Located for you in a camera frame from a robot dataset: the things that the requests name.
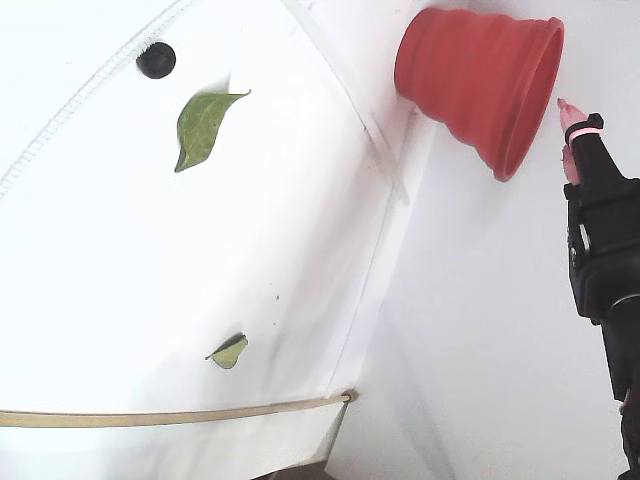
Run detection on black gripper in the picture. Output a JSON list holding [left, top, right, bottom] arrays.
[[556, 97, 640, 326]]

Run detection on red collapsible silicone cup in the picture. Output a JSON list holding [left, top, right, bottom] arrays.
[[393, 6, 566, 183]]

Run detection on large green leaf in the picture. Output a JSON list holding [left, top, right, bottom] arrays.
[[173, 88, 252, 174]]

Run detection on curled green leaf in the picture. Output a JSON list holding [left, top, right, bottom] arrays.
[[204, 333, 250, 370]]

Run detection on white paper sheet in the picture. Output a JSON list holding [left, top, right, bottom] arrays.
[[0, 0, 401, 480]]

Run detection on thin wooden dowel rod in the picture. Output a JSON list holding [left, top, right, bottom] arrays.
[[0, 388, 359, 429]]

